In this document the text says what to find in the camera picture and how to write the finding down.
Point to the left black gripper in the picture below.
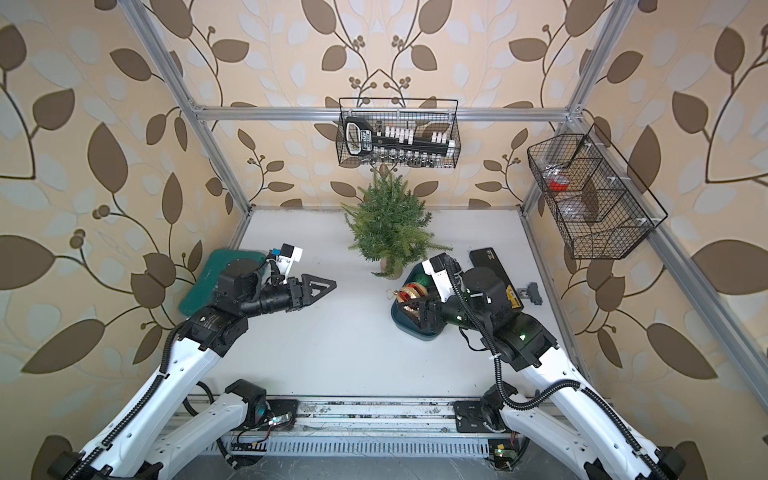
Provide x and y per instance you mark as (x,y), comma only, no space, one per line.
(297,293)

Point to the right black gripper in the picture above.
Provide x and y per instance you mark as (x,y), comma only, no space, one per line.
(427,304)

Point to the red gold striped ornament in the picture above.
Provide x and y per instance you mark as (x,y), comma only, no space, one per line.
(411,294)

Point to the dark teal plastic tray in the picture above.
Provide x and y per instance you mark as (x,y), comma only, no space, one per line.
(410,292)

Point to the green glitter ball ornament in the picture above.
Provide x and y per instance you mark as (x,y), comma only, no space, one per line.
(424,279)

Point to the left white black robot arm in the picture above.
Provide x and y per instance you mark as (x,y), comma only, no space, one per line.
(132,446)

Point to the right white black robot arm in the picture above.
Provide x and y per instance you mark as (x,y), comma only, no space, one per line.
(537,391)

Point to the small green christmas tree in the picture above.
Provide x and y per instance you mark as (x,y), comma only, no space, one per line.
(390,225)

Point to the black flat device with label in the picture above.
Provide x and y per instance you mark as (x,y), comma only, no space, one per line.
(488,258)

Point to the small grey clamp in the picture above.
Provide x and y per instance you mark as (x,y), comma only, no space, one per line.
(531,293)

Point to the black socket tool set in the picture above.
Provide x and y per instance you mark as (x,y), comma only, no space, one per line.
(363,137)

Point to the red item in basket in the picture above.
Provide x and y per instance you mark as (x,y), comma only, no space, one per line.
(556,179)

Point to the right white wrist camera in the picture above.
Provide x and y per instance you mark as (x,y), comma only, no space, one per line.
(439,269)

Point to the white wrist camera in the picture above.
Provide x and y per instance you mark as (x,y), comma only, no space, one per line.
(439,269)
(284,258)

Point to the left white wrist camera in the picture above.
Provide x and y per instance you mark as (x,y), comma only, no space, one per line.
(284,258)

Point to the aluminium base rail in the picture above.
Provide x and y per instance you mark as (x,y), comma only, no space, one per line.
(371,417)

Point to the back black wire basket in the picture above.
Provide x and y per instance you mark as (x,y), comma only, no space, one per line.
(399,109)

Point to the black wire basket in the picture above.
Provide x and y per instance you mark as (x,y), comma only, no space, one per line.
(608,209)
(399,109)

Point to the right black wire basket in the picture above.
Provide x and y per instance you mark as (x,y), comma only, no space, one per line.
(608,209)

